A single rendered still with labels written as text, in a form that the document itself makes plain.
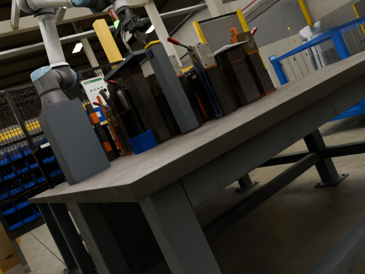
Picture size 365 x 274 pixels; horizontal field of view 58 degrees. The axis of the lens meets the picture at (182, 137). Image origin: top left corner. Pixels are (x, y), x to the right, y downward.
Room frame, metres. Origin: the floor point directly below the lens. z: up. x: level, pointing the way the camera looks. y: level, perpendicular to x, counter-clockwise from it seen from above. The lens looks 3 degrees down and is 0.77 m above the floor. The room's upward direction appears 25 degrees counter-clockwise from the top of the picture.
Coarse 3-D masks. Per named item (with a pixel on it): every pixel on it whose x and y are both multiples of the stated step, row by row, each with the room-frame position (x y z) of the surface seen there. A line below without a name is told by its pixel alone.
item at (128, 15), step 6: (126, 6) 1.66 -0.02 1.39; (132, 6) 1.69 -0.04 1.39; (120, 12) 1.68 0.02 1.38; (126, 12) 1.67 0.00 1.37; (132, 12) 1.67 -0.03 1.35; (126, 18) 1.69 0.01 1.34; (132, 18) 1.66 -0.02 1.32; (138, 18) 1.69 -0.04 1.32; (126, 24) 1.68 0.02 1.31; (132, 24) 1.66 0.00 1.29; (138, 24) 1.67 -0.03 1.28; (126, 30) 1.68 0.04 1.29; (132, 30) 1.68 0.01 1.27
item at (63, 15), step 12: (132, 0) 6.86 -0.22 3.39; (144, 0) 7.00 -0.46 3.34; (60, 12) 5.75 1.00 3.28; (72, 12) 6.21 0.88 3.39; (84, 12) 6.32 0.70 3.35; (108, 12) 6.62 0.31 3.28; (0, 24) 5.58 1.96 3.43; (24, 24) 5.77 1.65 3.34; (36, 24) 5.86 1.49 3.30; (0, 36) 5.65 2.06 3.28
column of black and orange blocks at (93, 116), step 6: (90, 108) 2.69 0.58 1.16; (90, 114) 2.68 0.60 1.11; (96, 114) 2.71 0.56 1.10; (96, 120) 2.69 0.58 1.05; (96, 126) 2.68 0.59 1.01; (102, 132) 2.70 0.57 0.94; (102, 138) 2.68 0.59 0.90; (108, 144) 2.70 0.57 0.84; (108, 150) 2.69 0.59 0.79; (108, 156) 2.70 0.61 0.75; (114, 156) 2.70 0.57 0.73
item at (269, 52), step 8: (280, 40) 12.91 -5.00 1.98; (288, 40) 13.12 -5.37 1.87; (296, 40) 13.33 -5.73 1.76; (264, 48) 12.39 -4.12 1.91; (272, 48) 12.59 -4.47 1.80; (280, 48) 12.80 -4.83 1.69; (288, 48) 13.02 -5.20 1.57; (264, 56) 12.31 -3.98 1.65; (272, 56) 12.47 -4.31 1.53; (296, 56) 13.14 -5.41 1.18; (304, 56) 13.37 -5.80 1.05; (288, 64) 12.84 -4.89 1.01; (296, 64) 13.04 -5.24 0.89; (304, 64) 13.27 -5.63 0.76; (272, 72) 12.33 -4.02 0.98; (288, 72) 12.74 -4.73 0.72; (296, 72) 12.95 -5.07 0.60; (304, 72) 13.17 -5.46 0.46; (272, 80) 12.34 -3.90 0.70; (288, 80) 12.65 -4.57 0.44
